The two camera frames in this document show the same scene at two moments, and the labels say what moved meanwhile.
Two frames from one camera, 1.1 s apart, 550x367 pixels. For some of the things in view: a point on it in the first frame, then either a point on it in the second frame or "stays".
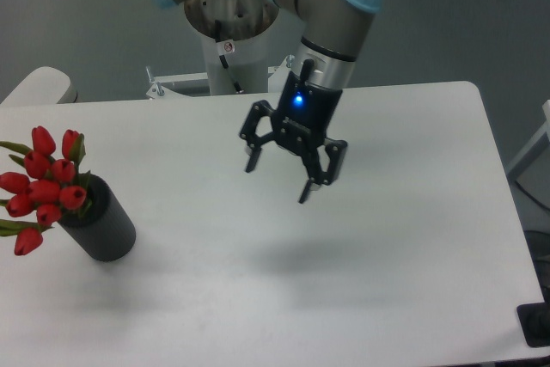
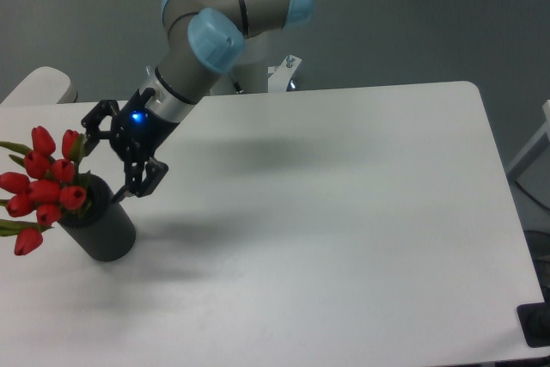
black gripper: [302, 125] → [137, 133]
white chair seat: [44, 85] stays
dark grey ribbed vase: [105, 228] stays
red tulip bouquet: [50, 184] stays
